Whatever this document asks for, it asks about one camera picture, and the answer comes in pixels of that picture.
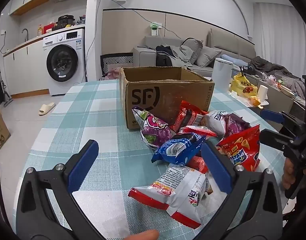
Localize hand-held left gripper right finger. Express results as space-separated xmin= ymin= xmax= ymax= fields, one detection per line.
xmin=193 ymin=141 xmax=284 ymax=240

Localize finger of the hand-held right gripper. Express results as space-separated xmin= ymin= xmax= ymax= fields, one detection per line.
xmin=259 ymin=129 xmax=297 ymax=153
xmin=260 ymin=109 xmax=297 ymax=130

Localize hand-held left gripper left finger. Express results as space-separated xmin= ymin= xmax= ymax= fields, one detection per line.
xmin=17 ymin=140 xmax=108 ymax=240

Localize red sausage packet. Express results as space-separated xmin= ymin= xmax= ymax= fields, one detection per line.
xmin=186 ymin=155 xmax=209 ymax=174

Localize red chip bag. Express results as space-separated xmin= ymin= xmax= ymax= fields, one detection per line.
xmin=216 ymin=125 xmax=261 ymax=172

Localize thin red white packet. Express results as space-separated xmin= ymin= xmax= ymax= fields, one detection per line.
xmin=178 ymin=125 xmax=218 ymax=138

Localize blue cookie packet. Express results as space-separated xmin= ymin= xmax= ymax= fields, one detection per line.
xmin=152 ymin=132 xmax=208 ymax=167

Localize white red snack packet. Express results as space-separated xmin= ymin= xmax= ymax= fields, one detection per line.
xmin=128 ymin=164 xmax=208 ymax=229

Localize white purple snack packet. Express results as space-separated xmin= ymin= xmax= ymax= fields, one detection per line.
xmin=204 ymin=110 xmax=251 ymax=140

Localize red noodle packet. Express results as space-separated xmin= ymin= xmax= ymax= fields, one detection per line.
xmin=171 ymin=100 xmax=209 ymax=133

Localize brown cardboard box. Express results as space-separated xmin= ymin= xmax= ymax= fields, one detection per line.
xmin=119 ymin=66 xmax=215 ymax=130

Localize person's right hand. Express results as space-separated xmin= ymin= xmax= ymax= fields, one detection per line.
xmin=282 ymin=159 xmax=297 ymax=190

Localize person's left hand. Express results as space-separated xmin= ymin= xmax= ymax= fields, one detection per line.
xmin=124 ymin=229 xmax=159 ymax=240

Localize grey low cabinet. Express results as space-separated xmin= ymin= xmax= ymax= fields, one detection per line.
xmin=256 ymin=79 xmax=297 ymax=120

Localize white paper cup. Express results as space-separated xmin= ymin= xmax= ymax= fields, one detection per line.
xmin=257 ymin=84 xmax=269 ymax=103

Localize yellow plastic bag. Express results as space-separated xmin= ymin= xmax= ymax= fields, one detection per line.
xmin=229 ymin=71 xmax=258 ymax=98

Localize dark clothing pile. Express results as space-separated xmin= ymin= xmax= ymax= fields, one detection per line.
xmin=248 ymin=56 xmax=306 ymax=80

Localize teal checked tablecloth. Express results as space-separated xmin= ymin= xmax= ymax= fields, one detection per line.
xmin=14 ymin=79 xmax=297 ymax=240

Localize white cylindrical appliance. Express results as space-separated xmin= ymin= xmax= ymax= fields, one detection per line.
xmin=211 ymin=57 xmax=234 ymax=90

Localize light blue cloth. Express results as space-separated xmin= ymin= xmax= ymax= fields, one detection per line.
xmin=221 ymin=54 xmax=251 ymax=68

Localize beige slipper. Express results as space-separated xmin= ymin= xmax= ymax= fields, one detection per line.
xmin=39 ymin=102 xmax=56 ymax=116

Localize white curtain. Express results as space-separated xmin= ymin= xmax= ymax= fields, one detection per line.
xmin=253 ymin=2 xmax=306 ymax=73

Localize grey cushion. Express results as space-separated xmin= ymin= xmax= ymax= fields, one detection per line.
xmin=194 ymin=45 xmax=222 ymax=68
xmin=181 ymin=38 xmax=203 ymax=63

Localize printed cardboard floor box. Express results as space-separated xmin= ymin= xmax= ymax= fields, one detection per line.
xmin=0 ymin=107 xmax=11 ymax=153

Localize pink cloth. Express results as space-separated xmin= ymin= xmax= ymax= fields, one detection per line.
xmin=103 ymin=67 xmax=122 ymax=80

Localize grey mop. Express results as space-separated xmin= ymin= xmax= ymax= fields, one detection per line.
xmin=0 ymin=72 xmax=13 ymax=105

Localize black white patterned basket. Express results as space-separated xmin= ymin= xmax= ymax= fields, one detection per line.
xmin=100 ymin=52 xmax=133 ymax=75

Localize grey jacket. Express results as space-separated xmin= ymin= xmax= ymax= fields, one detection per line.
xmin=168 ymin=45 xmax=193 ymax=67

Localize white counter cabinet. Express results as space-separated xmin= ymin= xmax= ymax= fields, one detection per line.
xmin=3 ymin=36 xmax=51 ymax=99

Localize black clothing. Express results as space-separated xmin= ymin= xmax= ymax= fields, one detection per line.
xmin=155 ymin=45 xmax=173 ymax=67

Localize white washing machine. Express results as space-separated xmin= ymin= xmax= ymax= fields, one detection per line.
xmin=42 ymin=29 xmax=86 ymax=97

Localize grey sofa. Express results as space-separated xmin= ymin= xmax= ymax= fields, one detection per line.
xmin=132 ymin=29 xmax=257 ymax=74

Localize black cooker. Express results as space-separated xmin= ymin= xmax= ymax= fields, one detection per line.
xmin=54 ymin=15 xmax=76 ymax=30

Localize green white wall controller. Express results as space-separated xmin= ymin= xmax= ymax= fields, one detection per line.
xmin=150 ymin=23 xmax=162 ymax=36

